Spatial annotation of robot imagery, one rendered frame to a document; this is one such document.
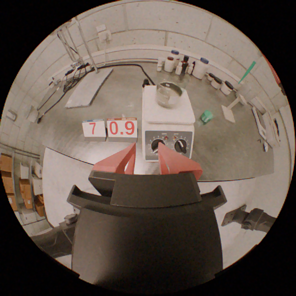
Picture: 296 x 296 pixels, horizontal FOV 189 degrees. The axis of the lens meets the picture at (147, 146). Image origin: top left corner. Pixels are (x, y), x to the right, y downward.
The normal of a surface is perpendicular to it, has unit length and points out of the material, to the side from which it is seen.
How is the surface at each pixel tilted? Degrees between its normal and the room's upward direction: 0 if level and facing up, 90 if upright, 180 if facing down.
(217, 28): 90
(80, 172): 0
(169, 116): 0
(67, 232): 66
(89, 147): 0
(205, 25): 90
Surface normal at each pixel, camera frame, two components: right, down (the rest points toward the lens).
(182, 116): 0.00, -0.23
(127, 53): -0.15, 0.96
